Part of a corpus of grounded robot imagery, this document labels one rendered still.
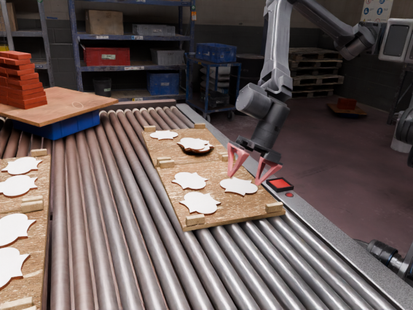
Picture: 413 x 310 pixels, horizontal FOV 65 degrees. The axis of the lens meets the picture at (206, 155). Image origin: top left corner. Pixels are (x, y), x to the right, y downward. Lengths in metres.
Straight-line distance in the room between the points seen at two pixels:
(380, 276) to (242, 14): 6.13
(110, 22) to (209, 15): 1.93
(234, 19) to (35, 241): 6.08
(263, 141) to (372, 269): 0.46
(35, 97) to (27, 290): 1.14
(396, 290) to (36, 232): 0.95
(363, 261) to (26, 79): 1.57
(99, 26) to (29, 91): 3.67
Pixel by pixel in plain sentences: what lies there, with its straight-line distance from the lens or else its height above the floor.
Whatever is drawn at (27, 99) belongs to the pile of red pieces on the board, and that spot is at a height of 1.09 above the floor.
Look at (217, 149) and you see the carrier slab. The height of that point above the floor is 0.94.
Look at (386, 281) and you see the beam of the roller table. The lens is 1.01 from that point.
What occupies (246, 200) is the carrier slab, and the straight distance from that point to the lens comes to 1.13.
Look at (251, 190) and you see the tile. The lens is 1.18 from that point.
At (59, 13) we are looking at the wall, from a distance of 5.95.
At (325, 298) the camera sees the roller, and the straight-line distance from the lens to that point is 0.90.
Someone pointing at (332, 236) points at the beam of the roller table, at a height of 0.91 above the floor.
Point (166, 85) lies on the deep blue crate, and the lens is 5.69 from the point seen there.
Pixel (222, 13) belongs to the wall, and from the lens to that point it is 6.60.
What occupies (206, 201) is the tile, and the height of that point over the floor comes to 0.94.
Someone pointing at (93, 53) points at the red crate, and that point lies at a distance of 5.35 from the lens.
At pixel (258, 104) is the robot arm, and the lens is 0.75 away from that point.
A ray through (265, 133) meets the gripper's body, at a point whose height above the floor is 1.26.
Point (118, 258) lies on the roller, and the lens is 0.93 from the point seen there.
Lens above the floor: 1.53
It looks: 24 degrees down
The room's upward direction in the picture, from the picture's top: 3 degrees clockwise
